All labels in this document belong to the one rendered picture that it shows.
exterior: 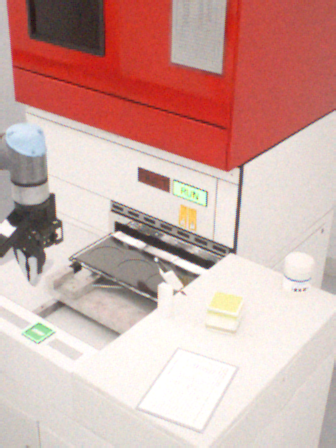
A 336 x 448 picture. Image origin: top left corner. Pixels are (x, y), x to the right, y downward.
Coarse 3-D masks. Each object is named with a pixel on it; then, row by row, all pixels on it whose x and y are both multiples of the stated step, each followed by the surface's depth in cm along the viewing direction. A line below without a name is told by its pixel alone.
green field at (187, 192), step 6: (174, 186) 190; (180, 186) 189; (186, 186) 187; (174, 192) 191; (180, 192) 190; (186, 192) 188; (192, 192) 187; (198, 192) 185; (204, 192) 184; (186, 198) 189; (192, 198) 188; (198, 198) 186; (204, 198) 185; (204, 204) 186
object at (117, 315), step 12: (48, 288) 185; (60, 288) 184; (60, 300) 184; (72, 300) 180; (84, 300) 180; (96, 300) 180; (108, 300) 180; (84, 312) 179; (96, 312) 176; (108, 312) 176; (120, 312) 176; (132, 312) 176; (144, 312) 176; (108, 324) 174; (120, 324) 171; (132, 324) 171
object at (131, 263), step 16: (112, 240) 203; (128, 240) 203; (144, 240) 204; (160, 240) 204; (80, 256) 195; (96, 256) 195; (112, 256) 196; (128, 256) 196; (144, 256) 196; (160, 256) 196; (176, 256) 196; (192, 256) 196; (112, 272) 188; (128, 272) 189; (144, 272) 189; (176, 272) 189; (192, 272) 189; (144, 288) 182
